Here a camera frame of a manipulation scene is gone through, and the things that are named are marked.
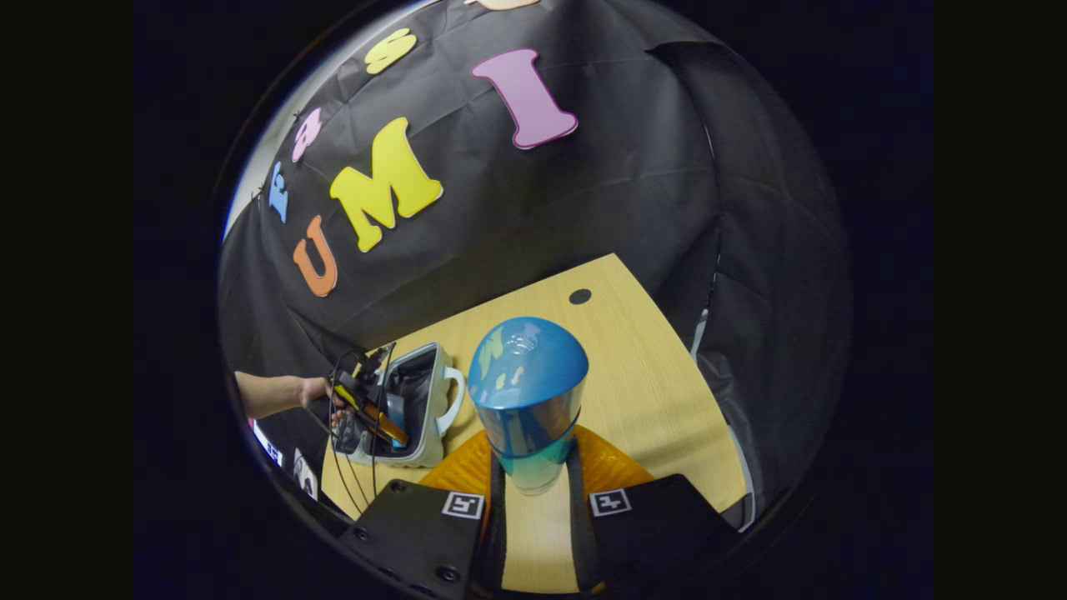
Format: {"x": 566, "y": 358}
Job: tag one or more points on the white object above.
{"x": 304, "y": 475}

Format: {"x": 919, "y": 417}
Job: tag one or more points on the black table grommet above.
{"x": 579, "y": 296}

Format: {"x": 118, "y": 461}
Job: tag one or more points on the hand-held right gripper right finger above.
{"x": 658, "y": 525}

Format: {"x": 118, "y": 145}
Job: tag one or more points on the pale blue suitcase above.
{"x": 433, "y": 433}

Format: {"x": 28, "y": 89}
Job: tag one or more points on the blue capped clear bottle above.
{"x": 525, "y": 375}

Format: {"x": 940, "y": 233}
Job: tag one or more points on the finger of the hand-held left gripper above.
{"x": 375, "y": 414}

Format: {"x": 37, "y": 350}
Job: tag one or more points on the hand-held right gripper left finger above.
{"x": 417, "y": 533}

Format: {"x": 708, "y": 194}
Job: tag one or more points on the printed white board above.
{"x": 265, "y": 442}

